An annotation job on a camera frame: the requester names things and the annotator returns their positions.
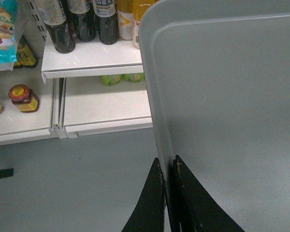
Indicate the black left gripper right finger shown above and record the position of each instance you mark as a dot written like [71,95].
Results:
[190,206]

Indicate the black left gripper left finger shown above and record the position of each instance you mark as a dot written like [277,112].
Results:
[149,212]

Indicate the grey rectangular serving tray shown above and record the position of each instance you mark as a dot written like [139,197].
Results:
[218,81]

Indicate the white bottom shelf board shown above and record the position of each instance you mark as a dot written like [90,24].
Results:
[93,108]

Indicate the white shelf board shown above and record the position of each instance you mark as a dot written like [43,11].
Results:
[91,58]
[93,108]

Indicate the green drink pack right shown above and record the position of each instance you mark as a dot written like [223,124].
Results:
[134,77]

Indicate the green drink pack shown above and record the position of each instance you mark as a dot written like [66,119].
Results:
[110,80]
[134,77]

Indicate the green drink pack left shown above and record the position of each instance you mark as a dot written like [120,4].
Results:
[110,80]

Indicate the white lower shelf board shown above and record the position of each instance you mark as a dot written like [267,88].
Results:
[91,58]

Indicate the red lid sauce jar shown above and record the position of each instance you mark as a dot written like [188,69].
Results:
[24,98]

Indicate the orange juice bottle front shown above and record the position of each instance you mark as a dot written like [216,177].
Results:
[139,8]

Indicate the orange juice bottle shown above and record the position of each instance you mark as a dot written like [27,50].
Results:
[139,8]
[125,18]

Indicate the orange juice bottle back left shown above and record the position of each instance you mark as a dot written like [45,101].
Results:
[125,18]

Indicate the dark tea bottle right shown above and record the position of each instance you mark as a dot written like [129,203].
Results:
[107,24]

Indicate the dark tea bottle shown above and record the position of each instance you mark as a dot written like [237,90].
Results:
[82,16]
[54,17]
[107,24]

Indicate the dark tea bottle middle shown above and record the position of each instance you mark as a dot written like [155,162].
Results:
[82,16]

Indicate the teal cartoon snack pack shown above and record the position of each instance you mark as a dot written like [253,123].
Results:
[8,12]

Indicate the white slotted shelf upright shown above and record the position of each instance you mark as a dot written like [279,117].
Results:
[35,31]

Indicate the dark tea bottle left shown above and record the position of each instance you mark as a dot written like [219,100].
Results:
[54,17]

